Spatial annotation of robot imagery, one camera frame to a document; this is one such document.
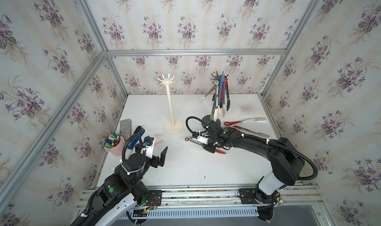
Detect black steel tongs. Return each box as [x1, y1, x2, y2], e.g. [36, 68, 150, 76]
[226, 79, 230, 111]

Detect cream utensil rack stand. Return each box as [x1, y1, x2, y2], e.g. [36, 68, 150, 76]
[157, 73, 184, 135]

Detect cream steel tongs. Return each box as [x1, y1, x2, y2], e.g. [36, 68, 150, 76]
[199, 80, 219, 103]

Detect red handled steel tongs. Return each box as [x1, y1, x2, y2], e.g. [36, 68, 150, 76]
[223, 77, 227, 107]

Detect dark grey utensil rack stand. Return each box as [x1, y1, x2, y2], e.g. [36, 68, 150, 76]
[204, 72, 228, 123]

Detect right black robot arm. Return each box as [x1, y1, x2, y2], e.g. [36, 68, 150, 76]
[186, 116, 318, 199]

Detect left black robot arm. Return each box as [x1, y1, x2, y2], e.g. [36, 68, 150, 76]
[71, 134, 168, 226]

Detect white tipped tongs at right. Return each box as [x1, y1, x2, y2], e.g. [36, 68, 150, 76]
[236, 117, 266, 125]

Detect blue stapler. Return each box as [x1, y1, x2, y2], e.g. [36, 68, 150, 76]
[127, 125, 145, 150]

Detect pink cup of pens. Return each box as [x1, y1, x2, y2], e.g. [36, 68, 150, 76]
[101, 131, 125, 157]

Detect grey whiteboard eraser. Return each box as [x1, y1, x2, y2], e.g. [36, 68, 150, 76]
[120, 119, 132, 140]

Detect red handled tongs at right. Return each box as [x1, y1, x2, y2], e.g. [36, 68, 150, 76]
[223, 121, 270, 138]

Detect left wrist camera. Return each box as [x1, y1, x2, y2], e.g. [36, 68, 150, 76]
[143, 136, 155, 159]

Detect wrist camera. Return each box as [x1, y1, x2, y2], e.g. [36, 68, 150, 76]
[143, 136, 155, 159]
[191, 132, 209, 145]

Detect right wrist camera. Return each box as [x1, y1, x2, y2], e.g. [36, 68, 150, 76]
[191, 132, 209, 145]

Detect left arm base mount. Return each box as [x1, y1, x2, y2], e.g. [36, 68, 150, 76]
[124, 189, 163, 219]

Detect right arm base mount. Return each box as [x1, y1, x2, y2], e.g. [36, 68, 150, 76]
[237, 187, 281, 222]

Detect aluminium front rail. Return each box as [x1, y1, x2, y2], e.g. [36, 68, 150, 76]
[74, 185, 325, 210]

